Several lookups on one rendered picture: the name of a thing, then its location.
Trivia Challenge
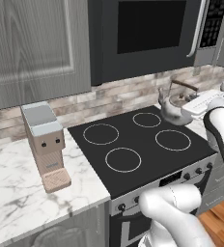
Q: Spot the beige grey coffee machine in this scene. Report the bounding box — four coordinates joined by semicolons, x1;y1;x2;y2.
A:
19;101;72;194

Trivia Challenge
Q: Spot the grey drawer front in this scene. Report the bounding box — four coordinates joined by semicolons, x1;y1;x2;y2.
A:
196;187;224;216
208;153;224;196

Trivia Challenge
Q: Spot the silver cabinet handle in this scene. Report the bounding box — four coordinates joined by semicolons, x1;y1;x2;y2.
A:
215;37;224;65

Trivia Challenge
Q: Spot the black microwave oven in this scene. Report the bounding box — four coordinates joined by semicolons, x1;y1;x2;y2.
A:
87;0;224;87

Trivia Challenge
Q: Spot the black stove with oven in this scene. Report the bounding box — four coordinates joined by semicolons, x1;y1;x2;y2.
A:
67;104;218;247

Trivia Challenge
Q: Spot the black oven door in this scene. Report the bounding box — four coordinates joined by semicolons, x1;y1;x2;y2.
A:
109;167;214;247

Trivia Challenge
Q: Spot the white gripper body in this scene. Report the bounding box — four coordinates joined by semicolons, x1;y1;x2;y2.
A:
181;89;224;121

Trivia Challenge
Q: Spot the large grey wood cabinet door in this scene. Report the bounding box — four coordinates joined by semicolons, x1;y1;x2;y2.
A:
0;0;93;113

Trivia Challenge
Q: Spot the black microwave door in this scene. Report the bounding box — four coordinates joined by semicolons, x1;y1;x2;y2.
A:
87;0;205;87

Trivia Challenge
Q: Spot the grey base cabinet door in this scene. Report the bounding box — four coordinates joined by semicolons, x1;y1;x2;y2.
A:
6;204;108;247

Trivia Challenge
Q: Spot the silver microwave handle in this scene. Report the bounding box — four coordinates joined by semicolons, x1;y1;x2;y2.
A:
186;0;209;59

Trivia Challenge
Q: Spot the silver kettle brown handle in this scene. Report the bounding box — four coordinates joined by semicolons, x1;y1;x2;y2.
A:
157;79;200;126

